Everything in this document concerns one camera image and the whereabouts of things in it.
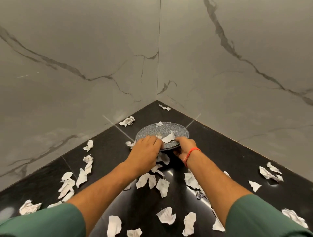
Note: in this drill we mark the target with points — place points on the orange thread wristband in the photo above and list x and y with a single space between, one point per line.
190 152

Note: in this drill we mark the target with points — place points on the person's right forearm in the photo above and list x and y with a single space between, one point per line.
215 185

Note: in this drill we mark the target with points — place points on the green shirt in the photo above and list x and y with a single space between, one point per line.
49 222

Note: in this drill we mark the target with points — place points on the person's left hand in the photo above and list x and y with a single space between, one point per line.
144 156

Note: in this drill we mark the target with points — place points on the grey speckled plate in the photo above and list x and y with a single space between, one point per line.
171 129

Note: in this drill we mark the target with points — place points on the white paper scraps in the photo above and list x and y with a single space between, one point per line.
29 207

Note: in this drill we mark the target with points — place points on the person's right hand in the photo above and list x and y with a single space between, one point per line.
185 146

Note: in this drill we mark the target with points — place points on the person's left forearm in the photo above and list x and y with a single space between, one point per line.
105 190

